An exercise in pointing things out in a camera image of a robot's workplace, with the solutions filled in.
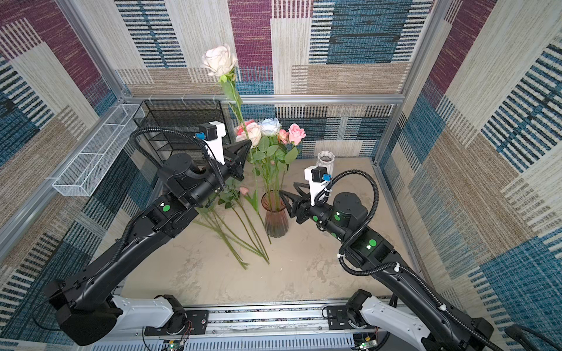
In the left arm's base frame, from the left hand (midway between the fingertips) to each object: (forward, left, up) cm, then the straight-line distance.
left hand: (250, 142), depth 57 cm
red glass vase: (+2, -5, -41) cm, 41 cm away
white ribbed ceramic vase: (+22, -26, -28) cm, 44 cm away
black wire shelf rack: (+45, +36, -21) cm, 62 cm away
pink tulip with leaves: (+19, +10, -45) cm, 50 cm away
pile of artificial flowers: (+8, +13, -50) cm, 53 cm away
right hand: (-6, -10, -13) cm, 18 cm away
